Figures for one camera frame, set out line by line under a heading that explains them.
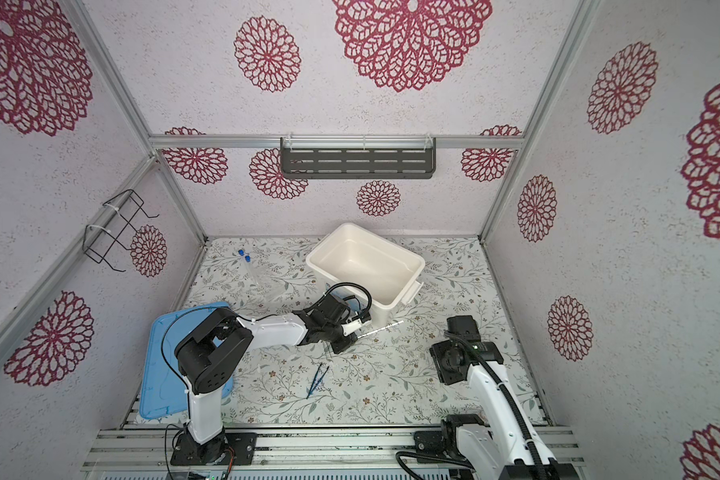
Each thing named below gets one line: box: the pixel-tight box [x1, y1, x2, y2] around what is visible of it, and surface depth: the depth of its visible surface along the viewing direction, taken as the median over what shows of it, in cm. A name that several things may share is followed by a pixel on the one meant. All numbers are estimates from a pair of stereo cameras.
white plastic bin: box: [306, 223, 426, 326], surface depth 100 cm
